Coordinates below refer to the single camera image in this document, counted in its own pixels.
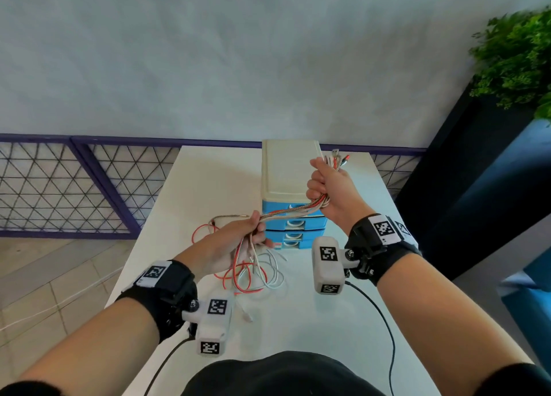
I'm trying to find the black left camera cable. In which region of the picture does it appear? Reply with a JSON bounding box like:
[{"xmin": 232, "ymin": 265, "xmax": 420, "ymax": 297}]
[{"xmin": 143, "ymin": 335, "xmax": 192, "ymax": 396}]

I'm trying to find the grey braided cable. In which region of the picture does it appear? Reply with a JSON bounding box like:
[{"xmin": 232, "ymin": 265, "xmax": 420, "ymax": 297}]
[{"xmin": 209, "ymin": 214, "xmax": 251, "ymax": 234}]

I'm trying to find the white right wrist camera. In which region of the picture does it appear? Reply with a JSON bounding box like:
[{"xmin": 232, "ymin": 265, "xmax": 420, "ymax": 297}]
[{"xmin": 312, "ymin": 237, "xmax": 360, "ymax": 295}]

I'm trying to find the red white braided cable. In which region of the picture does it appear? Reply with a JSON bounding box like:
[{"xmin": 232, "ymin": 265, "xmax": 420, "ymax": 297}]
[{"xmin": 258, "ymin": 151, "xmax": 350, "ymax": 221}]

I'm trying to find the person's right hand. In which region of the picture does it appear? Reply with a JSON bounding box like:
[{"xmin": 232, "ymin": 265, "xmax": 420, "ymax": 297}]
[{"xmin": 306, "ymin": 157, "xmax": 375, "ymax": 236}]

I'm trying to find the thin white floor cable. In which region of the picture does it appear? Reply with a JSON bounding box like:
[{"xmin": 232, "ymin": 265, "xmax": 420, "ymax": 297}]
[{"xmin": 0, "ymin": 267, "xmax": 125, "ymax": 332}]

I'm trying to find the person's left hand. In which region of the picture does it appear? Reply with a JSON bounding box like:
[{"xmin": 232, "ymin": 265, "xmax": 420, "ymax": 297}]
[{"xmin": 174, "ymin": 211, "xmax": 276, "ymax": 280}]

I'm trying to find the person's left forearm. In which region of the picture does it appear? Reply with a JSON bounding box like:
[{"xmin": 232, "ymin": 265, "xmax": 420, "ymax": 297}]
[{"xmin": 17, "ymin": 297, "xmax": 162, "ymax": 396}]

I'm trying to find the blue drawer unit cream top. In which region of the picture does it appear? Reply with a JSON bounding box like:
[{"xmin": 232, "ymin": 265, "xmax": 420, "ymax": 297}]
[{"xmin": 261, "ymin": 140, "xmax": 328, "ymax": 250}]

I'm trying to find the blue seat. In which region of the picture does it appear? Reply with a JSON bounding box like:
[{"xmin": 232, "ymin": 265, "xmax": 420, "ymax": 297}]
[{"xmin": 495, "ymin": 247, "xmax": 551, "ymax": 362}]

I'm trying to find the person's black shirt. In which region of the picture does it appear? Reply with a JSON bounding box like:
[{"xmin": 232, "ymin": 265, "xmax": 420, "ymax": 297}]
[{"xmin": 0, "ymin": 351, "xmax": 551, "ymax": 396}]

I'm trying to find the black left wrist strap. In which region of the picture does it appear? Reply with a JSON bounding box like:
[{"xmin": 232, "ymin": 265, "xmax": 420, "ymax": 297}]
[{"xmin": 115, "ymin": 260, "xmax": 199, "ymax": 345}]

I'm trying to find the purple mesh railing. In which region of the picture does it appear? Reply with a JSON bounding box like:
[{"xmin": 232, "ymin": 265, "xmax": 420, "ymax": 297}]
[{"xmin": 0, "ymin": 133, "xmax": 427, "ymax": 239}]

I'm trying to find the black wrist strap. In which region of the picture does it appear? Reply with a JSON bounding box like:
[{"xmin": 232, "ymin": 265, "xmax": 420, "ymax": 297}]
[
  {"xmin": 344, "ymin": 214, "xmax": 422, "ymax": 286},
  {"xmin": 115, "ymin": 260, "xmax": 199, "ymax": 345}
]

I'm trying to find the dark planter box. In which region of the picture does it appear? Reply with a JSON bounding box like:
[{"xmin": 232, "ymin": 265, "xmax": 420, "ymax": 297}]
[{"xmin": 394, "ymin": 84, "xmax": 551, "ymax": 280}]

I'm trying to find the black camera cable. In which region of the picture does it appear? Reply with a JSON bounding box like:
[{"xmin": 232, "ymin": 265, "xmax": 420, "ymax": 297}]
[
  {"xmin": 344, "ymin": 281, "xmax": 396, "ymax": 396},
  {"xmin": 143, "ymin": 335, "xmax": 192, "ymax": 396}
]

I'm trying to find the person's right forearm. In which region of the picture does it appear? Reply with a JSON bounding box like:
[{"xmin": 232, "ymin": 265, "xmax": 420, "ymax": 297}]
[{"xmin": 377, "ymin": 254, "xmax": 534, "ymax": 396}]

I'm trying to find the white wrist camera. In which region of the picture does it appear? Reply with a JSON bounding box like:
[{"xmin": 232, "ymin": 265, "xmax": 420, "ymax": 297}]
[
  {"xmin": 183, "ymin": 294, "xmax": 235, "ymax": 358},
  {"xmin": 312, "ymin": 237, "xmax": 360, "ymax": 295}
]

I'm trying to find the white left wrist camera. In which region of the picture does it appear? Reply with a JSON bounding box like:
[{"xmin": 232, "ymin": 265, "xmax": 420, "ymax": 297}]
[{"xmin": 183, "ymin": 294, "xmax": 235, "ymax": 358}]

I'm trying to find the green plant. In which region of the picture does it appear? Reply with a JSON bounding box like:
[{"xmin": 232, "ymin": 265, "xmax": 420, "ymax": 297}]
[{"xmin": 469, "ymin": 9, "xmax": 551, "ymax": 121}]

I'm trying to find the black right wrist strap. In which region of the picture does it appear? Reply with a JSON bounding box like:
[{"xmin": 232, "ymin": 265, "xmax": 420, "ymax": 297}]
[{"xmin": 344, "ymin": 214, "xmax": 422, "ymax": 286}]

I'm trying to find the black right camera cable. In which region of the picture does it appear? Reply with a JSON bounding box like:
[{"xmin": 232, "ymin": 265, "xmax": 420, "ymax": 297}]
[{"xmin": 344, "ymin": 281, "xmax": 396, "ymax": 396}]

